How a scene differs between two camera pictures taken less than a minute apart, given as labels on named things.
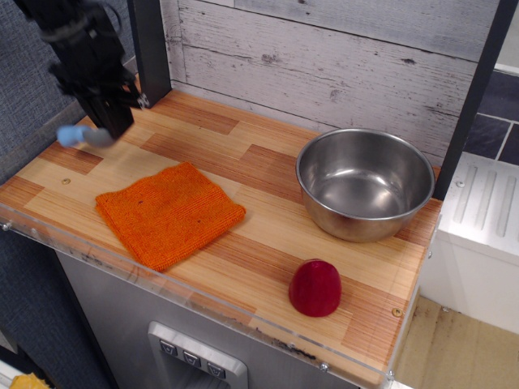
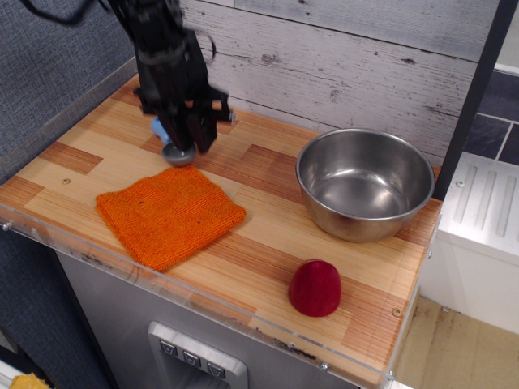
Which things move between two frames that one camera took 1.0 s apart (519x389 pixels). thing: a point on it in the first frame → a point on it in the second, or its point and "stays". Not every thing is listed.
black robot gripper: [86, 54] → [176, 77]
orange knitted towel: [168, 214] stays
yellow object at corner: [28, 381] stays
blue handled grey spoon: [76, 134] → [171, 152]
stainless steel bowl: [363, 185] stays
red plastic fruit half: [315, 288] stays
